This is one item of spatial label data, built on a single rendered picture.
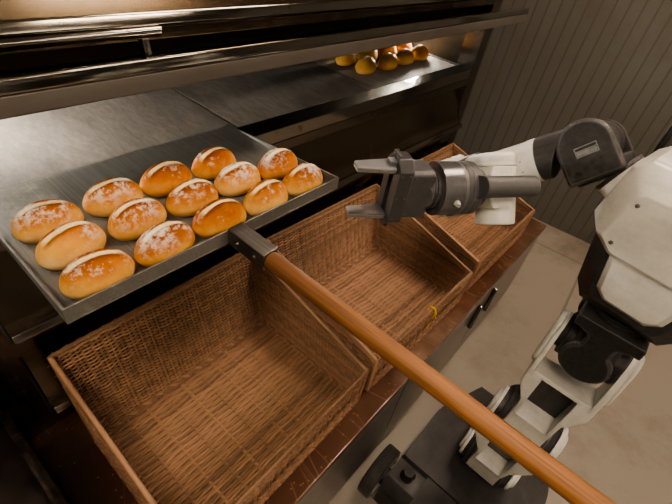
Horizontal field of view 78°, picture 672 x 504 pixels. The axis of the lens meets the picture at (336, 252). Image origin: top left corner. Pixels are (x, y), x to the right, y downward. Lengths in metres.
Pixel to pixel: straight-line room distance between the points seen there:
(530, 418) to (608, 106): 2.35
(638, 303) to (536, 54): 2.51
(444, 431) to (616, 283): 1.05
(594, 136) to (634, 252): 0.21
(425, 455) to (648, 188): 1.21
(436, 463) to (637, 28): 2.57
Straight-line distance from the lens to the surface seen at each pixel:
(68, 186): 0.92
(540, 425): 1.25
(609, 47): 3.18
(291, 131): 1.17
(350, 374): 1.19
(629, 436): 2.44
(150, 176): 0.83
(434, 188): 0.67
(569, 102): 3.25
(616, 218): 0.85
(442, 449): 1.74
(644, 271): 0.87
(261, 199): 0.77
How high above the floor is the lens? 1.65
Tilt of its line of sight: 40 degrees down
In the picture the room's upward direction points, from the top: 10 degrees clockwise
